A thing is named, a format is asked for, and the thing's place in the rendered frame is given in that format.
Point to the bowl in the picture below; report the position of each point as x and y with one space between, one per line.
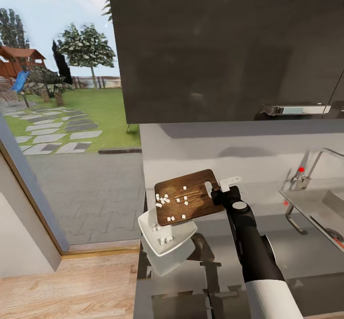
178 232

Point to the fixed window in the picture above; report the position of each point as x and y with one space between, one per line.
63 130

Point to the cabinet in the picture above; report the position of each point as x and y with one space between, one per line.
184 61

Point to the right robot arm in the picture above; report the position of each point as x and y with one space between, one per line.
267 291

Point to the parer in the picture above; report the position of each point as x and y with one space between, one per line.
337 240

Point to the cutting board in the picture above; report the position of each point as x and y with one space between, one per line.
194 201

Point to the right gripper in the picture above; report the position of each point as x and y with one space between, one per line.
219 197

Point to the drop in sink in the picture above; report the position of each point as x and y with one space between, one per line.
325 205

